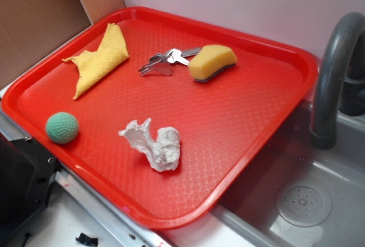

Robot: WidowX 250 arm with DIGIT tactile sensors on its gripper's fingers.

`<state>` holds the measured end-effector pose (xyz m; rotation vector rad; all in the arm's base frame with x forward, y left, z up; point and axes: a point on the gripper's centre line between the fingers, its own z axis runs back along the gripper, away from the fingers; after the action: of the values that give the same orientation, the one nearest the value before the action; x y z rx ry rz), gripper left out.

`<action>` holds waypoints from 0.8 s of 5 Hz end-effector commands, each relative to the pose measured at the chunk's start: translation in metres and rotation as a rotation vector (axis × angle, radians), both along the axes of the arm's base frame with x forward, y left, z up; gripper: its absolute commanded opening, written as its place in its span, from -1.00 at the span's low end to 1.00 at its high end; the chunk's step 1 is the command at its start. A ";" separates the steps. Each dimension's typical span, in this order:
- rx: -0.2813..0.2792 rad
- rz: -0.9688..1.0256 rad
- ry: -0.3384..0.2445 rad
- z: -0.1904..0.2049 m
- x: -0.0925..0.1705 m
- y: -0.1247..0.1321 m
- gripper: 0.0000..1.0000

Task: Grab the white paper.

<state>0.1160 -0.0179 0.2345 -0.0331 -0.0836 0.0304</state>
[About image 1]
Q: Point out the silver key bunch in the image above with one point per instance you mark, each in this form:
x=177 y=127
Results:
x=161 y=63

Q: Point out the grey plastic sink basin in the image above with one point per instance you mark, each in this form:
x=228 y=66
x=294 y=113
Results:
x=248 y=206

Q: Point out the yellow sponge with grey pad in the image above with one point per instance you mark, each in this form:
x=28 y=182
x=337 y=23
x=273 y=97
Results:
x=211 y=60

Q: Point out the sink drain strainer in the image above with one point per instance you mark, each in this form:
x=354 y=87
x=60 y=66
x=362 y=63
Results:
x=303 y=203

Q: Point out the brown cardboard panel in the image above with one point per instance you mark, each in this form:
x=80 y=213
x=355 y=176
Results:
x=32 y=29

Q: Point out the red plastic tray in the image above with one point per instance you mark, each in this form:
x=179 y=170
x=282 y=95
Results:
x=223 y=123

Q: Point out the green dimpled ball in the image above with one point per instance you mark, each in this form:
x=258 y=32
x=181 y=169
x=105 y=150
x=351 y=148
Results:
x=62 y=128

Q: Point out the dark grey faucet handle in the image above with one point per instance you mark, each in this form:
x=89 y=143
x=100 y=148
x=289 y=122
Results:
x=352 y=96

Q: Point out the crumpled white paper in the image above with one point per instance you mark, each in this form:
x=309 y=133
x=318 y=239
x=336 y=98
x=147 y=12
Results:
x=162 y=153

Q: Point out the black tape scrap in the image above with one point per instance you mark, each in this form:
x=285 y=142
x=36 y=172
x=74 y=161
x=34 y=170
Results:
x=87 y=240

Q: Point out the grey faucet spout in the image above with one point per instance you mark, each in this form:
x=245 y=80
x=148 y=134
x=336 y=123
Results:
x=330 y=82

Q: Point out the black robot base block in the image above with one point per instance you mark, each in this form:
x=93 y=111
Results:
x=27 y=174

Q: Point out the yellow cloth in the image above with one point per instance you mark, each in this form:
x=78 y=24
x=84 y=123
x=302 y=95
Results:
x=93 y=66

